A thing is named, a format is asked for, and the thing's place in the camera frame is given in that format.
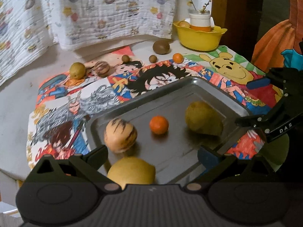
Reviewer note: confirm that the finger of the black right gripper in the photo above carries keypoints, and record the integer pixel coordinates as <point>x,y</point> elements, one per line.
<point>258,83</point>
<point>254,121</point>

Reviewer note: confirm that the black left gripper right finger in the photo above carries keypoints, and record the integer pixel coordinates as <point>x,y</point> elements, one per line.
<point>216,166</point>

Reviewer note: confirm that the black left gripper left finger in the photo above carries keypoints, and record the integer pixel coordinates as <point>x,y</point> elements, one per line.
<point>86,167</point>

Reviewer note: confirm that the small orange mandarin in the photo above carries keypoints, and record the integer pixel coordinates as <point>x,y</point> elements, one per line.
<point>178,58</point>

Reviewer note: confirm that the yellow-green guava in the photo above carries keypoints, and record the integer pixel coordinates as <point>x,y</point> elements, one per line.
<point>77,71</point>

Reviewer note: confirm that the striped brown round fruit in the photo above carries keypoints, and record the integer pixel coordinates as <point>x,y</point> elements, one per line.
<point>101,68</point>

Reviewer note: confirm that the brown kiwi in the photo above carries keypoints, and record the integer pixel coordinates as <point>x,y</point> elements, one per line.
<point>161,47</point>

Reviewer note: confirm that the small brown nut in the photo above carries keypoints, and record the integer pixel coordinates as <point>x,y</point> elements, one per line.
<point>125,58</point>
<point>153,59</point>

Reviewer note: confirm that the orange fabric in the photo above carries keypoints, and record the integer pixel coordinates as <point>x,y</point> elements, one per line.
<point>281,46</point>

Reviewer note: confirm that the yellow lemon near tray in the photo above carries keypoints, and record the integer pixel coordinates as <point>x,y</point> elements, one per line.
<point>132,170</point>

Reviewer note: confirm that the yellow lemon tray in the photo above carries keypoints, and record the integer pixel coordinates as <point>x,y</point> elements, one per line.
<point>201,118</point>
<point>132,170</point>

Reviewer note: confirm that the striped pepino melon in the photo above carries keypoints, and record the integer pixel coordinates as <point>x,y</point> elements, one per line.
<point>119,135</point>

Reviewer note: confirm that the metal baking tray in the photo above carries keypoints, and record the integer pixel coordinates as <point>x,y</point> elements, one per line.
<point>173,154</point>

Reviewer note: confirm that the yellow lemon far tray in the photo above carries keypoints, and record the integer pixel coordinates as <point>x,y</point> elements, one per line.
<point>201,118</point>

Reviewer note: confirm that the yellow plastic bowl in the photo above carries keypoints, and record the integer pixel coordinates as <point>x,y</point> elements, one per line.
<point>199,40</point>

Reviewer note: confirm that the cartoon drawing paper mat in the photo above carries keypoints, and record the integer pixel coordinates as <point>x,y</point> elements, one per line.
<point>65,105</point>

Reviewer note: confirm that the orange mandarin on tray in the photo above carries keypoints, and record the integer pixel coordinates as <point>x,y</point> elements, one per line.
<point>159,125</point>

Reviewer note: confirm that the white orange cup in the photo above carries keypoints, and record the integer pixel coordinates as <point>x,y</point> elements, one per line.
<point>200,21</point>

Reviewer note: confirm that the pale fruit in bowl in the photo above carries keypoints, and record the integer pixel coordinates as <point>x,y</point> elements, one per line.
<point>184,24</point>

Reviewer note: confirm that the dried flower twig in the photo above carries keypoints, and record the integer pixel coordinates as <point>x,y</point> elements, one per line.
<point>203,10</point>

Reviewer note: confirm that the white printed muslin cloth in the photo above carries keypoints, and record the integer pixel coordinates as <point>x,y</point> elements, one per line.
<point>30,27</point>

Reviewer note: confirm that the wooden door frame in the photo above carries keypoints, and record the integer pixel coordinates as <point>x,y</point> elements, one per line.
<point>241,19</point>

